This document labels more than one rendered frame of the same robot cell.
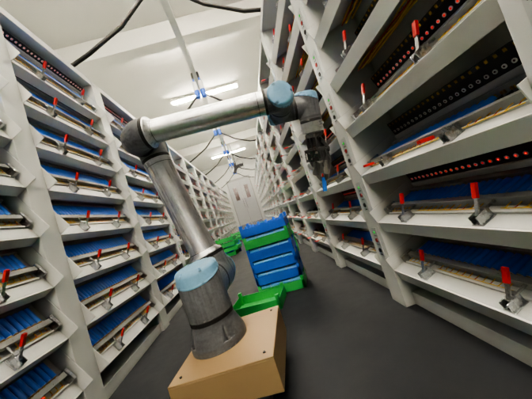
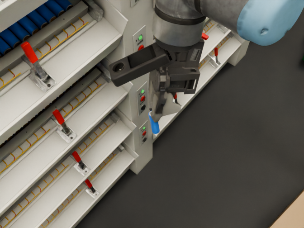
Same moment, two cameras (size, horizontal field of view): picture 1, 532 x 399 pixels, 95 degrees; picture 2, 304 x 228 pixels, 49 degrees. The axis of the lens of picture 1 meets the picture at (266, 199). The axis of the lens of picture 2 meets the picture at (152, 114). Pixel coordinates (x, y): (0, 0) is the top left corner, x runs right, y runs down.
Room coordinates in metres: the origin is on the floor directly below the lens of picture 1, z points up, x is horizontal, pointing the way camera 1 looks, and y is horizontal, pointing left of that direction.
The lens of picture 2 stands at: (1.37, -0.01, 1.21)
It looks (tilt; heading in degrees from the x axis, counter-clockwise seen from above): 58 degrees down; 224
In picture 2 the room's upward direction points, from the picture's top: straight up
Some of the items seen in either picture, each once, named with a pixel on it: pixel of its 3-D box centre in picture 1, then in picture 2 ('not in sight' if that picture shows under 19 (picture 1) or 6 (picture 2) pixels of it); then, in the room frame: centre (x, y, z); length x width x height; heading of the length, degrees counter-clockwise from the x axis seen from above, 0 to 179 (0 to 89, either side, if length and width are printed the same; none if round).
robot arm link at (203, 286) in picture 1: (203, 286); not in sight; (0.86, 0.30, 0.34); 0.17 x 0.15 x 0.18; 178
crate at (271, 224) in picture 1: (264, 224); not in sight; (1.65, 0.06, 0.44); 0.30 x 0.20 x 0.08; 80
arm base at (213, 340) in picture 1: (215, 325); not in sight; (0.85, 0.30, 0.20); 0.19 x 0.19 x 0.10
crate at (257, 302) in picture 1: (258, 300); not in sight; (1.45, 0.23, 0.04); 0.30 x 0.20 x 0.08; 79
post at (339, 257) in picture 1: (311, 142); not in sight; (1.72, -0.44, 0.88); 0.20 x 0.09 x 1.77; 94
